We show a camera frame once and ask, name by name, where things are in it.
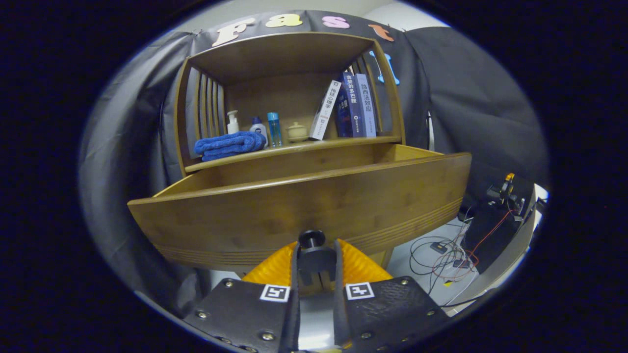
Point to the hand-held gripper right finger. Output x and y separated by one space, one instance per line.
339 304

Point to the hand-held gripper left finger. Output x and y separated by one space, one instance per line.
294 304

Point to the wooden drawer with black knob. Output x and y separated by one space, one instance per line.
294 211

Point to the wooden countertop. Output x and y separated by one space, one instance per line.
294 146

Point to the wooden cabinet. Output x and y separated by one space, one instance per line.
274 54

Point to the black case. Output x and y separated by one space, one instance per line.
490 238

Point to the white side table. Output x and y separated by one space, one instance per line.
505 267

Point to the beige lidded tea cup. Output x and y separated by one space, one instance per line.
297 132

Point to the blue folded towel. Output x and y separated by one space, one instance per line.
228 145

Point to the clear blue bottle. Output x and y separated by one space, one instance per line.
274 130

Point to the white bottle with blue cap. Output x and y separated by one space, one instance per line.
258 130

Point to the dark navy book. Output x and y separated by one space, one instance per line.
342 115

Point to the white pump bottle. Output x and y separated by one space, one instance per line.
233 125

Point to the white book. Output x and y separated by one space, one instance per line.
325 110

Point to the blue book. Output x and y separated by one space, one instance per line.
354 105

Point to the lavender book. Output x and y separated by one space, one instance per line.
367 105

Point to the black and orange device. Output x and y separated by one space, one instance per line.
508 193

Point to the black backdrop cloth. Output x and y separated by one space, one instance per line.
466 98

